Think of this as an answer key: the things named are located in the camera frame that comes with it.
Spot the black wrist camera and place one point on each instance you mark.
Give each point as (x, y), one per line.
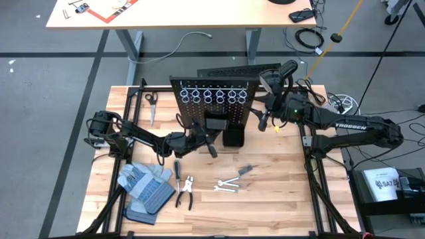
(263, 122)
(211, 148)

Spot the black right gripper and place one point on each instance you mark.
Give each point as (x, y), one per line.
(280, 106)

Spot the black round base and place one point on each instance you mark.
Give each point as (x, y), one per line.
(282, 1)

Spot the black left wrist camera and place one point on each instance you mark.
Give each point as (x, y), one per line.
(211, 148)

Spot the black rectangular metal block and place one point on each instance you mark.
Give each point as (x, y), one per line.
(245, 170)

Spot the small black plastic bin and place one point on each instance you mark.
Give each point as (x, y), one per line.
(234, 136)

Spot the white power strip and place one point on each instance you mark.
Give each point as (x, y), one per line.
(328, 107)

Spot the light wood table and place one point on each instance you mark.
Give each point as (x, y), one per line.
(182, 13)

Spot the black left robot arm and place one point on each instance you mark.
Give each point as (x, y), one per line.
(133, 132)

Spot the white label box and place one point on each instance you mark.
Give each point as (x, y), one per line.
(382, 184)

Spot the black perforated panel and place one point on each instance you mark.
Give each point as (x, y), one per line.
(239, 70)

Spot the blue-striped grey work glove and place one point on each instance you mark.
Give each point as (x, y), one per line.
(139, 217)
(146, 186)

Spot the metal allen key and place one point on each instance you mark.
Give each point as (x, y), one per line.
(66, 14)

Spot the black metal pegboard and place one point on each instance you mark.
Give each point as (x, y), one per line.
(192, 113)

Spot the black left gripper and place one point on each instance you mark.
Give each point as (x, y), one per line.
(186, 142)

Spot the black smartphone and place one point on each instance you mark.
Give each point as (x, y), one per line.
(301, 15)

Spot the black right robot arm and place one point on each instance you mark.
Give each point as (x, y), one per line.
(348, 127)

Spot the black equipment cart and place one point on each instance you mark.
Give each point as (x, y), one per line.
(382, 209)

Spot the cart with black wheel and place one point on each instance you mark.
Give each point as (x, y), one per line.
(391, 18)

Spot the black aluminium table frame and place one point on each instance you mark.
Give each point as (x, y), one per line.
(131, 96)

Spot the red-bordered white mat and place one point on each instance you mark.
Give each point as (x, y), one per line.
(109, 11)

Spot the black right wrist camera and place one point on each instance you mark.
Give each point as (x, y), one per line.
(263, 122)

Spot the small black-grey device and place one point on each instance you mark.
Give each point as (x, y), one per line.
(82, 8)

